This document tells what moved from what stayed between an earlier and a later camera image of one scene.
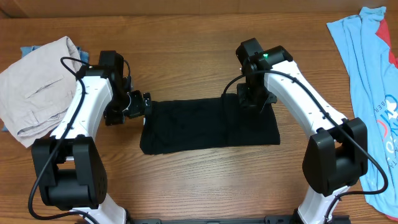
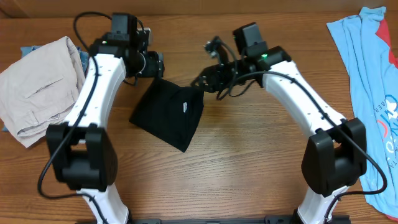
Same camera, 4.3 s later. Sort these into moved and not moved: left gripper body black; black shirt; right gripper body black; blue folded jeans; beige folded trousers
Moved: black shirt; right gripper body black; left gripper body black
Not moved: blue folded jeans; beige folded trousers
